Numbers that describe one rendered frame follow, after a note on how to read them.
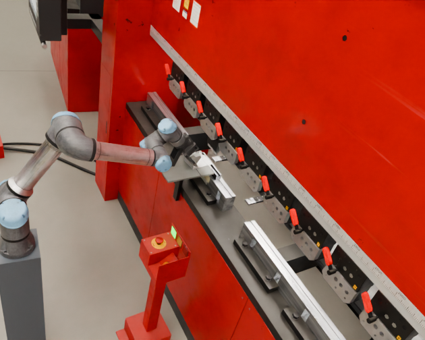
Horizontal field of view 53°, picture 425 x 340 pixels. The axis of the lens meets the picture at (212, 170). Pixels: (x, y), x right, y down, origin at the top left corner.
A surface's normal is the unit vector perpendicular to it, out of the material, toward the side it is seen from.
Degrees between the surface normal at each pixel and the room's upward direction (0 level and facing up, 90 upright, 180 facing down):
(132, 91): 90
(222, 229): 0
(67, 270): 0
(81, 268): 0
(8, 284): 90
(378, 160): 90
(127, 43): 90
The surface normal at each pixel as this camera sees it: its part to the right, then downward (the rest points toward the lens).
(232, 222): 0.20, -0.77
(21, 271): 0.38, 0.63
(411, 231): -0.86, 0.15
